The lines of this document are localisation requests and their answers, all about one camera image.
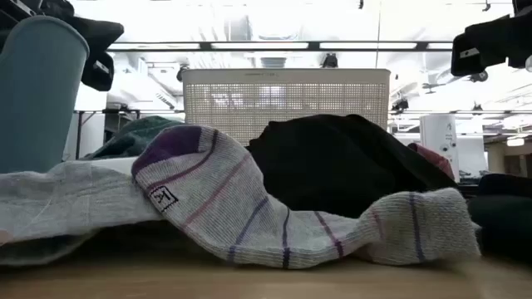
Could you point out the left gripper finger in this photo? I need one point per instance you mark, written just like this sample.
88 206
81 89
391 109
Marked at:
101 46
106 31

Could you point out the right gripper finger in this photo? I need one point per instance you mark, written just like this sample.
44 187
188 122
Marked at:
496 53
494 30

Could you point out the teal green patterned cloth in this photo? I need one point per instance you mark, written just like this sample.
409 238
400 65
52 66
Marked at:
137 137

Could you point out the maroon cloth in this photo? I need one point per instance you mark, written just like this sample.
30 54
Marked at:
436 160

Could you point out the plain grey sock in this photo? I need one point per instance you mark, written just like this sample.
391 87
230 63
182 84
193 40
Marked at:
62 199

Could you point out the small dark cloth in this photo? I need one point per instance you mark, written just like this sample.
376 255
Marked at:
503 216

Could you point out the large black cloth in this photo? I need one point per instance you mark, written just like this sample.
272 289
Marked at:
332 166

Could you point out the grey sock with purple stripes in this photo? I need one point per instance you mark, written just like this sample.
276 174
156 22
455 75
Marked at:
232 207

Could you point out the black ceiling spotlight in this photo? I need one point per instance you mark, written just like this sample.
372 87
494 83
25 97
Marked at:
400 104
479 76
330 61
181 73

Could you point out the teal plastic bin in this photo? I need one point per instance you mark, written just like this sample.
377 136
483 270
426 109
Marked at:
37 104

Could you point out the black overhead crossbar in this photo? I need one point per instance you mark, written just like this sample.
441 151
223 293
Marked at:
313 45

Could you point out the white perforated laundry basket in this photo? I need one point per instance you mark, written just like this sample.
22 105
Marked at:
249 99

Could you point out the glowing wall lamp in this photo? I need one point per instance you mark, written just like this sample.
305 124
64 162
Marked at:
515 141

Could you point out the black aluminium table frame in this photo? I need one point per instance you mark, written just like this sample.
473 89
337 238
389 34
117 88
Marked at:
467 189

